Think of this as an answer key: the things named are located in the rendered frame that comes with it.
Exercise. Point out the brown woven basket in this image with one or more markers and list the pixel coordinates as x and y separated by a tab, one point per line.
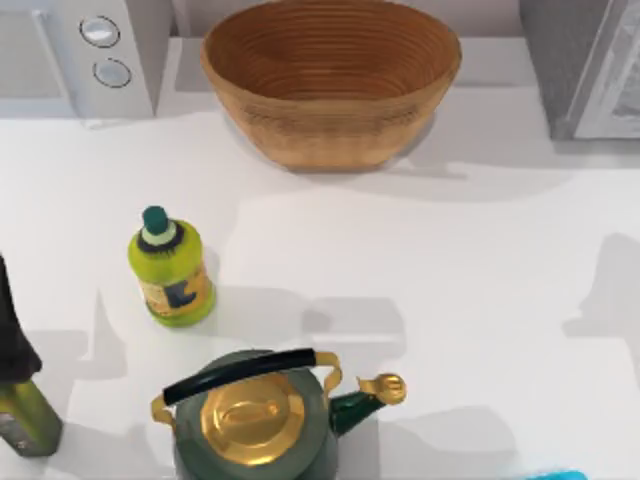
330	100

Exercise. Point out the green and gold kettle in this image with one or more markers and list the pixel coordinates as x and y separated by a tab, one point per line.
250	425

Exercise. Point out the pale microwave oven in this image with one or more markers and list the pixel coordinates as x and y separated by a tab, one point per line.
140	75

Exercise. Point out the small microwave knob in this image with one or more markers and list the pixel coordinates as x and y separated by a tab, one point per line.
112	72

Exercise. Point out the grey cabinet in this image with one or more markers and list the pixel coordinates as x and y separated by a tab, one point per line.
555	75

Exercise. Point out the large microwave knob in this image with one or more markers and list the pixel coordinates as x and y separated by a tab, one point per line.
99	31

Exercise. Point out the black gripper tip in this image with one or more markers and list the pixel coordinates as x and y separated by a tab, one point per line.
12	340

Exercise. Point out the light blue object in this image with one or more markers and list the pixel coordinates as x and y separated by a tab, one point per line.
552	475

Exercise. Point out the olive green bottle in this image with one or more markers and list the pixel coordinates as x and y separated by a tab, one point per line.
27	420

